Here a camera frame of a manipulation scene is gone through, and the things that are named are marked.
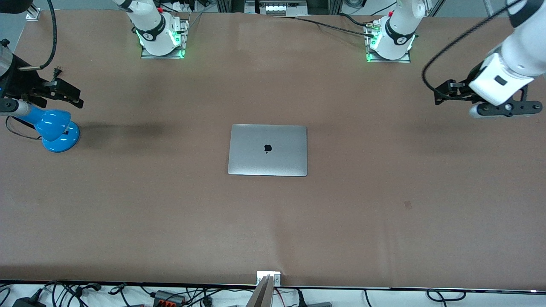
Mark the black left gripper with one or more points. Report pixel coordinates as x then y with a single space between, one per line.
462 91

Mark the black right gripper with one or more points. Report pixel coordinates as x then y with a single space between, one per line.
22 84

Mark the silver grey laptop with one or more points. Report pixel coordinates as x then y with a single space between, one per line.
256 157

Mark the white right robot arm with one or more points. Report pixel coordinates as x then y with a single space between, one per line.
149 21

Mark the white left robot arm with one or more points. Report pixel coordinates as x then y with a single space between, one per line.
520 55

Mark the blue desk lamp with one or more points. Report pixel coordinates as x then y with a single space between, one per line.
55 128

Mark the black power adapter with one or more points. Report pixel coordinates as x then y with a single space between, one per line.
25 302

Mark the black equipment rack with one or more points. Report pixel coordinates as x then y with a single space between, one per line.
324 6

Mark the orange black connector block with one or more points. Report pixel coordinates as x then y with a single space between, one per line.
164 297

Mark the white power strip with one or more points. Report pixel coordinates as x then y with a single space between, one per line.
277 8

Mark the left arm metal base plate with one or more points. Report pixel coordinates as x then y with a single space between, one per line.
401 60

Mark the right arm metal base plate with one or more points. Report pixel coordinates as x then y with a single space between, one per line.
184 34

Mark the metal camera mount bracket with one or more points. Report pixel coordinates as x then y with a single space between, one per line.
264 294

